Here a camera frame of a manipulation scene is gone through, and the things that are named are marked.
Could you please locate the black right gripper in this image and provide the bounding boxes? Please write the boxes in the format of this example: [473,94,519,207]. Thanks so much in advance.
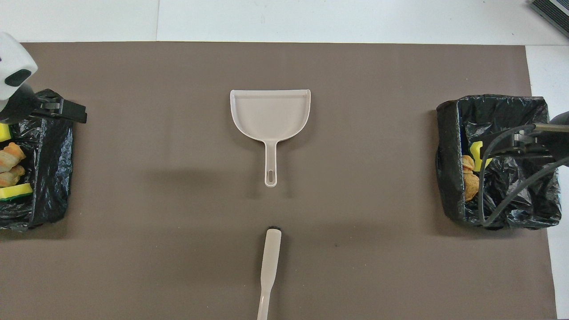
[489,111,569,168]

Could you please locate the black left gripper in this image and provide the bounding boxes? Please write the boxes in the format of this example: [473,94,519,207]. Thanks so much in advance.
[0,84,88,124]

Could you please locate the pale fried dumpling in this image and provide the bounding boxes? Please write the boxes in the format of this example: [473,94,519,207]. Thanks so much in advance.
[0,142,26,174]
[0,165,25,188]

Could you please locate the brown fried croquette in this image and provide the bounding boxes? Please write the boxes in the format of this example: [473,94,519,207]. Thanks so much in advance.
[463,173,481,201]

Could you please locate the beige plastic dustpan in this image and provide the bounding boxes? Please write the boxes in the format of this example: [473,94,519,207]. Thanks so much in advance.
[230,89,312,188]

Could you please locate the beige brush black bristles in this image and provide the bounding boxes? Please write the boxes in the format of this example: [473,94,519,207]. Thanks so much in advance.
[256,226,283,320]

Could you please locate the black bag lined bin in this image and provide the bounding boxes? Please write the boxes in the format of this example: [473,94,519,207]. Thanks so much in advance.
[0,88,74,232]
[435,94,561,231]

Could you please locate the dark ribbed device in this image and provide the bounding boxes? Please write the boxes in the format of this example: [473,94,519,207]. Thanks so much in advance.
[529,0,569,39]

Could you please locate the brown paper table mat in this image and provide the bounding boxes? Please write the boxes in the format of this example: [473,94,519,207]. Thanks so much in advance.
[0,42,557,320]

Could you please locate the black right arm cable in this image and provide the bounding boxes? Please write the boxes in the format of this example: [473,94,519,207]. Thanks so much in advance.
[478,124,569,228]

